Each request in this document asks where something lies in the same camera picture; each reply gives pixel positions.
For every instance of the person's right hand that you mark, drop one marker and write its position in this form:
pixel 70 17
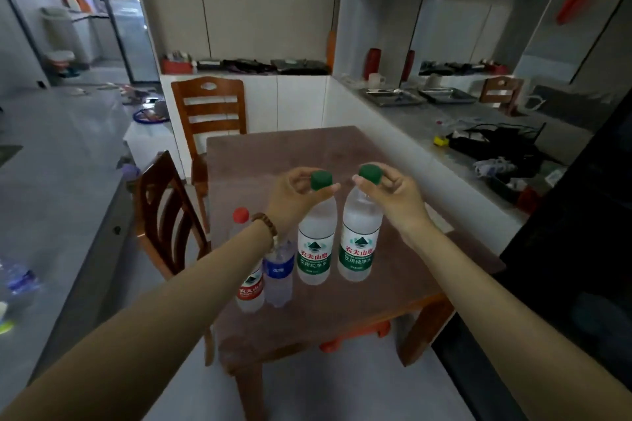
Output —
pixel 402 201

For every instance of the person's left hand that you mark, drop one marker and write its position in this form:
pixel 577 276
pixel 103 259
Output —
pixel 289 201

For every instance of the person's right thumb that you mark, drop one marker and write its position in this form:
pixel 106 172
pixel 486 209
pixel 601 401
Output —
pixel 364 184

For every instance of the person's left thumb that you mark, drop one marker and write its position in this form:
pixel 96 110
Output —
pixel 326 191

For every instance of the green cap water bottle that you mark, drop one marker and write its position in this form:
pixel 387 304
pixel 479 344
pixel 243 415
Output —
pixel 316 243
pixel 359 238

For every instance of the person's right forearm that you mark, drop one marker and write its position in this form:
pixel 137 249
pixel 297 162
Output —
pixel 503 317

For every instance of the person's left forearm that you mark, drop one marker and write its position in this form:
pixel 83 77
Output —
pixel 148 327

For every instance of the brown wooden table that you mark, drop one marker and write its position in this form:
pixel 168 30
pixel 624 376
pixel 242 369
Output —
pixel 306 149

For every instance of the small yellow object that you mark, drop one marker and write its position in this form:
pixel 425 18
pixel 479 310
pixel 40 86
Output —
pixel 441 141

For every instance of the metal tray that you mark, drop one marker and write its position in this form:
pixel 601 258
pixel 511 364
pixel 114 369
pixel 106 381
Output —
pixel 392 97

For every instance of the blue label water bottle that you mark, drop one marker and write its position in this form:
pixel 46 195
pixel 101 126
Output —
pixel 279 275

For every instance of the white cup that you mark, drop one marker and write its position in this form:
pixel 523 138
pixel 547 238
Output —
pixel 375 81

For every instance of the red thermos flask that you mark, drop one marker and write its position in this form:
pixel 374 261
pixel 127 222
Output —
pixel 373 63

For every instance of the red cap water bottle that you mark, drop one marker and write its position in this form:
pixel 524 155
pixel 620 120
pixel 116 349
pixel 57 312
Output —
pixel 249 290

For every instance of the black flat stove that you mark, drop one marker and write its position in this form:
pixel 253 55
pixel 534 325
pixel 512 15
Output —
pixel 299 66

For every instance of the white crumpled cloth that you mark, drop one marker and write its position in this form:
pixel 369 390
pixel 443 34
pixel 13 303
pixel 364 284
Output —
pixel 492 166

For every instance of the orange cutting board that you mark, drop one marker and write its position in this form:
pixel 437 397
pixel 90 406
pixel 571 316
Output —
pixel 331 50

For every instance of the wooden chair with slatted back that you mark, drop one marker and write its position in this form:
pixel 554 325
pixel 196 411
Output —
pixel 208 105

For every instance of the red plastic stool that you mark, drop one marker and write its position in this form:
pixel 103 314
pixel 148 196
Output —
pixel 355 334

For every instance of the wooden chair with curved back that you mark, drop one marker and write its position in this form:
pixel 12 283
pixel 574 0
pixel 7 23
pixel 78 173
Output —
pixel 165 223

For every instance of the small white side table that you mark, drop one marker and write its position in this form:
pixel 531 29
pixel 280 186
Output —
pixel 150 142

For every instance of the blue rimmed plate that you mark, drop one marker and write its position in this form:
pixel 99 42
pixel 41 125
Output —
pixel 148 116

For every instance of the red box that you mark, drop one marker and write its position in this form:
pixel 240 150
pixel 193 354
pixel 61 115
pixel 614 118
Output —
pixel 176 66

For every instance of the black appliance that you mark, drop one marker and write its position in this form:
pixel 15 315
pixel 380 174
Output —
pixel 568 263

